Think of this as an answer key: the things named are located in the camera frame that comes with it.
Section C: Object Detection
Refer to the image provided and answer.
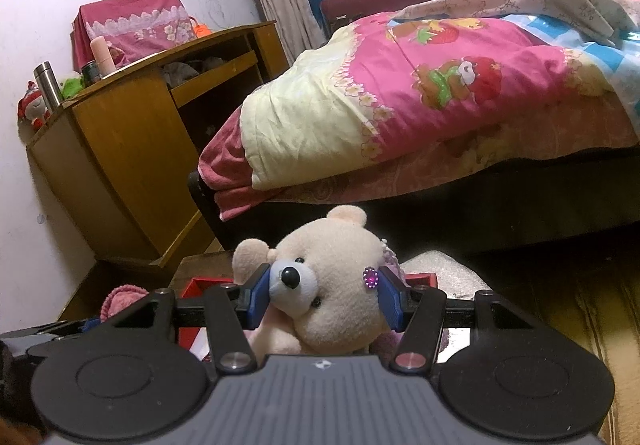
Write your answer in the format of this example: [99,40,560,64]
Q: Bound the red doll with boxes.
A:
[17,81,51,130]

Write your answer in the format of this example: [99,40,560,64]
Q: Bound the maroon blanket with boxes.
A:
[197,110,640,223]

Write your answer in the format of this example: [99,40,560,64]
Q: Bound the white bubble wrap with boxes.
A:
[400,250,481,298]

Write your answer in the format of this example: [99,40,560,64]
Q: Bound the dark bed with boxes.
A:
[187,0,640,256]

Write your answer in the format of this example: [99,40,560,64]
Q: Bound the grey cloth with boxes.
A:
[162,56,226,88]

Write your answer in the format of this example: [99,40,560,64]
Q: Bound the steel thermos flask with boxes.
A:
[33,61,65,108]

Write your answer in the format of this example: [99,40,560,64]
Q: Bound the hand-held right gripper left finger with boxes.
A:
[82,262,273,372]

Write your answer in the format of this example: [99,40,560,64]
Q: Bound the dark jar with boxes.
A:
[81,60,103,86]

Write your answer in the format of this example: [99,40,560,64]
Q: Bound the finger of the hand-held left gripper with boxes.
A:
[27,317,108,356]

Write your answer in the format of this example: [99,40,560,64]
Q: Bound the wooden desk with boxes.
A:
[26,21,291,271]

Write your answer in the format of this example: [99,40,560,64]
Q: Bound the green plush toy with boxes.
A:
[61,75,86,100]

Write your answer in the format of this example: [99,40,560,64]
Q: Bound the pink knitted hat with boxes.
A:
[100,284,151,321]

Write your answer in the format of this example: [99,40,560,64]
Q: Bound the blue bag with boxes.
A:
[304,0,331,38]

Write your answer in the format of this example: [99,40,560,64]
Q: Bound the pink bottle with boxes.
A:
[90,36,117,76]

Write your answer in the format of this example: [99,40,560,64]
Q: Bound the cream teddy bear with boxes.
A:
[232,205,401,356]

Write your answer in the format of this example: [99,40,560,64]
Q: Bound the red storage box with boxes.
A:
[177,272,441,361]

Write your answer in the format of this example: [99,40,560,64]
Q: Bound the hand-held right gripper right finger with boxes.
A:
[377,266,538,373]

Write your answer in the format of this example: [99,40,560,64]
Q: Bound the pink lace-trimmed cover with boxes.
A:
[72,0,198,70]

